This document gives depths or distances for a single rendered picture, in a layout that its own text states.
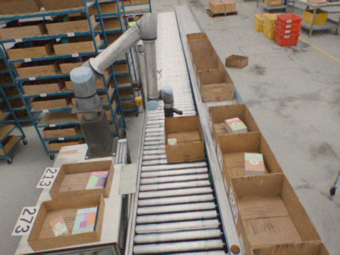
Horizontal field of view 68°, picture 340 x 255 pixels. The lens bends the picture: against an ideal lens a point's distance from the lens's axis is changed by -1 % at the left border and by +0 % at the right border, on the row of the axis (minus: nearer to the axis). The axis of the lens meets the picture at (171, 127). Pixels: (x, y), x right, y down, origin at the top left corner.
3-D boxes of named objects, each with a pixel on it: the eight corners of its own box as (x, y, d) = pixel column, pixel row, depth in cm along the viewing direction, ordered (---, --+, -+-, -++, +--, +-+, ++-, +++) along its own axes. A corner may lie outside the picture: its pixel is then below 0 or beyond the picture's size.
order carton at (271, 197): (228, 198, 145) (229, 177, 136) (279, 194, 144) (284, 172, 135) (246, 268, 112) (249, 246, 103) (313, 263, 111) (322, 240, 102)
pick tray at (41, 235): (47, 211, 165) (41, 201, 160) (105, 202, 167) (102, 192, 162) (33, 252, 142) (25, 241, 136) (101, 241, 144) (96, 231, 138)
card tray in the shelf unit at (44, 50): (10, 59, 260) (6, 50, 254) (24, 50, 285) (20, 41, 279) (47, 56, 257) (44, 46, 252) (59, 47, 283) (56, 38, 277)
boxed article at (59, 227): (62, 219, 159) (60, 215, 157) (69, 233, 150) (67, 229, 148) (51, 225, 155) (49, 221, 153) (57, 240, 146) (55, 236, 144)
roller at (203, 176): (139, 182, 187) (138, 177, 184) (210, 176, 186) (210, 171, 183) (138, 187, 183) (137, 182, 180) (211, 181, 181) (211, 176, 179)
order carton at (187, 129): (165, 133, 227) (163, 117, 218) (198, 130, 227) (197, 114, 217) (166, 163, 194) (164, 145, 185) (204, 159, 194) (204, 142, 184)
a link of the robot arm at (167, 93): (160, 86, 211) (172, 84, 211) (162, 99, 218) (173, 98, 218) (160, 91, 203) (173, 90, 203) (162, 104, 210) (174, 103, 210)
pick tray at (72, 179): (66, 173, 195) (61, 163, 189) (115, 169, 194) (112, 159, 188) (53, 203, 171) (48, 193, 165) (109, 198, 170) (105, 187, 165)
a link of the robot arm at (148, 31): (156, 18, 160) (160, 111, 197) (156, 15, 170) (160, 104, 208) (137, 19, 160) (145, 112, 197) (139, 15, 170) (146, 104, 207)
